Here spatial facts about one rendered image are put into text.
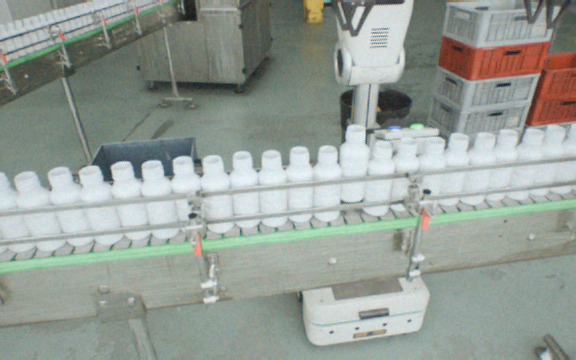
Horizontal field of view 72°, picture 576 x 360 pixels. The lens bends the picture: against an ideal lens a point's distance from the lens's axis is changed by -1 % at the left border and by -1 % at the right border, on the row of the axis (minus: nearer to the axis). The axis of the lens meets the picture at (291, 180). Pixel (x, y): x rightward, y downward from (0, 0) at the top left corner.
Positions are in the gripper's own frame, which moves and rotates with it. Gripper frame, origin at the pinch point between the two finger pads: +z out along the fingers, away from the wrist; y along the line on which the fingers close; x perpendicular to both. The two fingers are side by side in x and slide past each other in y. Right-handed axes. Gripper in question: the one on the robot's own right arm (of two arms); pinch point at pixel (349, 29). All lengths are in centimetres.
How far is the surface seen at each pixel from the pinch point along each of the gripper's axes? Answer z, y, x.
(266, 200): 29.3, 17.1, -21.5
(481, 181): 29.9, 18.9, 26.2
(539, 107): 99, -164, 209
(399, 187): 30.0, 17.1, 7.6
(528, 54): 55, -158, 180
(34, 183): 21, 14, -65
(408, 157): 23.0, 16.6, 8.9
